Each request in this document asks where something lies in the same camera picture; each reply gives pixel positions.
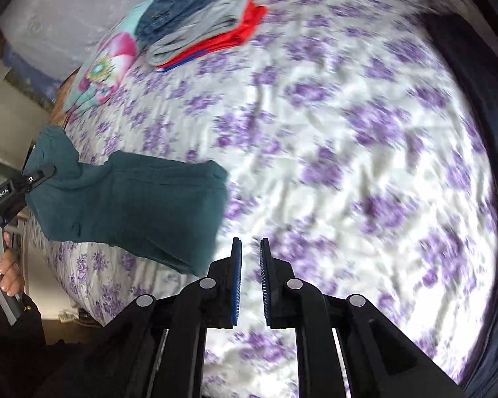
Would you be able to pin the folded red garment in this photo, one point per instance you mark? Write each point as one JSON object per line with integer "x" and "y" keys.
{"x": 236, "y": 33}

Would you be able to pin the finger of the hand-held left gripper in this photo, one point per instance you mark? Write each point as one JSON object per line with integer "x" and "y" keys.
{"x": 39, "y": 176}

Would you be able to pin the brown pillow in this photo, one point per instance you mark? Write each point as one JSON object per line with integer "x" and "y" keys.
{"x": 64, "y": 103}

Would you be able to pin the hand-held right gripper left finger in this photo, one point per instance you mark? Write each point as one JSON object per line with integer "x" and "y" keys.
{"x": 234, "y": 282}

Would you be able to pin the blue printed cloth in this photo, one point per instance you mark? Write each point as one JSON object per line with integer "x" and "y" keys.
{"x": 29, "y": 72}

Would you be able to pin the person's left hand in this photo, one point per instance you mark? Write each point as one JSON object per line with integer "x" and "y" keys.
{"x": 12, "y": 273}

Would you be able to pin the dark green pants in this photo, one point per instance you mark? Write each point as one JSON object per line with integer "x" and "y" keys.
{"x": 128, "y": 207}

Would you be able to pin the folded floral blanket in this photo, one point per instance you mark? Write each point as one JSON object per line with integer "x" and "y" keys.
{"x": 103, "y": 66}

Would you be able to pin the folded blue jeans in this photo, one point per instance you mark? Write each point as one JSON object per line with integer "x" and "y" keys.
{"x": 178, "y": 4}

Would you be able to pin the folded grey garment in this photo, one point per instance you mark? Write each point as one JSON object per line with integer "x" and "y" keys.
{"x": 199, "y": 29}

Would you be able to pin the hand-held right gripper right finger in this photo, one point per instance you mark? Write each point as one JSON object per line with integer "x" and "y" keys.
{"x": 265, "y": 282}

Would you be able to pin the purple floral bed sheet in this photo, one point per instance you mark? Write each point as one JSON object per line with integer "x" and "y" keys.
{"x": 336, "y": 153}

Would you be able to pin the person's left forearm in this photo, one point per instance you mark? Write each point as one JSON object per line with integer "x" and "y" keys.
{"x": 12, "y": 348}

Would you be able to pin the dark navy garment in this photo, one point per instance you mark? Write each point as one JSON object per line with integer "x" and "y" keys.
{"x": 494, "y": 132}

